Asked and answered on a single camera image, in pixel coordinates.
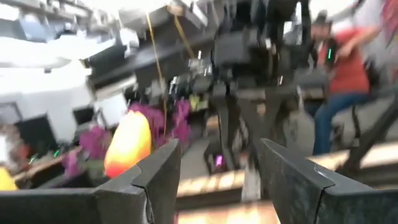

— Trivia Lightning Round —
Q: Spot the long yellow cable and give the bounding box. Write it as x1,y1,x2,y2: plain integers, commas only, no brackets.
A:
145,12,169,139

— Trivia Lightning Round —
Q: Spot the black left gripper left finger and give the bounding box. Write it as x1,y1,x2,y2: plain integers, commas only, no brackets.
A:
0,139,183,224

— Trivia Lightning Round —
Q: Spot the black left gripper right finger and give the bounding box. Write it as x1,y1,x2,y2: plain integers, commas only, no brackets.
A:
258,138,398,224

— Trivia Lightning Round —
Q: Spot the orange-red artificial tulip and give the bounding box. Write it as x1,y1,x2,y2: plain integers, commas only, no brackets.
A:
103,110,153,180

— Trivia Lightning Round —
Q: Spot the person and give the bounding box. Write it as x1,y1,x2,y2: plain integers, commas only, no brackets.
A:
337,0,398,75
306,11,389,156

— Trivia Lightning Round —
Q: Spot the yellow artificial tulip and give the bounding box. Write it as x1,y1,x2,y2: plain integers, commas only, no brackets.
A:
0,167,19,192

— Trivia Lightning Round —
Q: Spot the black metal rig frame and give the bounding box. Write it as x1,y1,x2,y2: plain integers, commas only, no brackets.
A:
175,102,398,211

